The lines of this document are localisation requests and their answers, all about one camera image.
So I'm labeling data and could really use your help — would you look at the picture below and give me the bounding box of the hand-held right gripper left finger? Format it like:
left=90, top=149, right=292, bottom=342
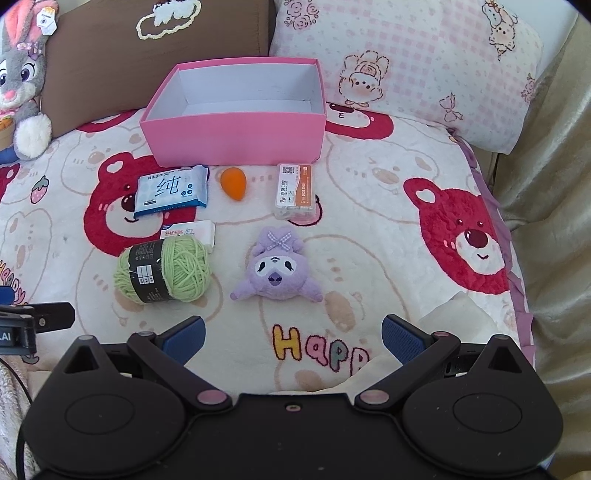
left=54, top=316, right=233, bottom=414

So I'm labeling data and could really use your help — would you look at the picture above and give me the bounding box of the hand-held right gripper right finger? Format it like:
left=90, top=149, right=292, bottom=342
left=355, top=314, right=536, bottom=411

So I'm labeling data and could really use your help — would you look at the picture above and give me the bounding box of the green yarn ball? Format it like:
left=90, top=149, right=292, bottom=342
left=114, top=234, right=214, bottom=304

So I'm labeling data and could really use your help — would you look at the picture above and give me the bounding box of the small white tissue packet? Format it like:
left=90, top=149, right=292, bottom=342
left=160, top=220, right=217, bottom=252

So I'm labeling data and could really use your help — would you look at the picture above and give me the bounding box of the blue white wet wipes pack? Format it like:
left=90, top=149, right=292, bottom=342
left=134, top=165, right=210, bottom=220

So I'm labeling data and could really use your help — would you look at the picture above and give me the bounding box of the orange egg-shaped sponge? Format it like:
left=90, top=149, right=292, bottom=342
left=220, top=167, right=247, bottom=202

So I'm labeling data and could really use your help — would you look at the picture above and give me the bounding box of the pink cardboard box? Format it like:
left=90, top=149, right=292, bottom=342
left=140, top=58, right=328, bottom=168

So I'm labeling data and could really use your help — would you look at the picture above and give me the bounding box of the beige fleece cloth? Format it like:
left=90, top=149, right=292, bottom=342
left=0, top=355, right=35, bottom=444

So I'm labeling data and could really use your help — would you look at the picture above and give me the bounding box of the purple plush toy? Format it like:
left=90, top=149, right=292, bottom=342
left=230, top=226, right=324, bottom=303

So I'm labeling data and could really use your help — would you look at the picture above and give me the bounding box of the bear printed blanket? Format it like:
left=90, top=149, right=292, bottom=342
left=0, top=104, right=536, bottom=398

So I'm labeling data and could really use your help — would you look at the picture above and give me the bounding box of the clear floss box orange label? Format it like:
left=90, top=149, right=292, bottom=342
left=272, top=163, right=319, bottom=221

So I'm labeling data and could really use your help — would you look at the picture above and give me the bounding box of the beige satin bed cover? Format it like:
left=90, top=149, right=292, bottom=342
left=475, top=14, right=591, bottom=480

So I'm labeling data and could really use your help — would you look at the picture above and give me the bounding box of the grey bunny plush toy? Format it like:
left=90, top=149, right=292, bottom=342
left=0, top=0, right=61, bottom=160

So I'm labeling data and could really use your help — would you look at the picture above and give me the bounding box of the brown pillow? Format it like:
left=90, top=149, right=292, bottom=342
left=41, top=0, right=271, bottom=139

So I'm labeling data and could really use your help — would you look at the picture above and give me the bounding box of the pink checked pillow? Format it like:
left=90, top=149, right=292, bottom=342
left=269, top=0, right=546, bottom=155

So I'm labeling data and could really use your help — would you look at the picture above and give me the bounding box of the black cable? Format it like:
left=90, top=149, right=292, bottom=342
left=0, top=357, right=33, bottom=480

